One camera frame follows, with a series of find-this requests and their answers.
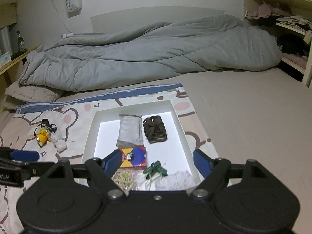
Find bag of beige hair ties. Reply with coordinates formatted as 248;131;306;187
112;169;137;193

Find playing card box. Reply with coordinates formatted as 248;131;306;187
120;147;147;170

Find white patterned cloth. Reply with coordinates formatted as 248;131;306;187
154;171;196;191

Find yellow headlamp with black strap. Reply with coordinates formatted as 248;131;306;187
34;118;57;147

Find grey foil wipes packet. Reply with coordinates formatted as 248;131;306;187
116;114;143;149

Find white tissue wad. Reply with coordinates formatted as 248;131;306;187
51;132;67;153

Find green hair tie bundle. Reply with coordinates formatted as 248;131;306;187
142;160;169;181

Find brown hair claw clip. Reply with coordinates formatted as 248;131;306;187
143;115;167;144

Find white cardboard box tray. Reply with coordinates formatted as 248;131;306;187
82;100;203;184

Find beige fleece blanket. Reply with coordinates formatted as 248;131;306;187
5;81;64;103

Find wooden bedside shelf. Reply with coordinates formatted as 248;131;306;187
0;47;37;97

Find tissue pack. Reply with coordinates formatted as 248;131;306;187
0;52;11;67

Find green glass bottle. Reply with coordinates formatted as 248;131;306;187
17;31;26;52

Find grey duvet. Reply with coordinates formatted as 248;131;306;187
19;15;282;92

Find grey curtain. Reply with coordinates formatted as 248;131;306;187
0;26;13;56

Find white headboard panel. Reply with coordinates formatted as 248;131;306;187
90;6;224;34

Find pink clothes on shelf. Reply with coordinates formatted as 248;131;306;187
245;2;293;20

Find white charger cable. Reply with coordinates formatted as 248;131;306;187
42;0;75;39

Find cream wall shelf unit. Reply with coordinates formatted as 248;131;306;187
243;0;311;88

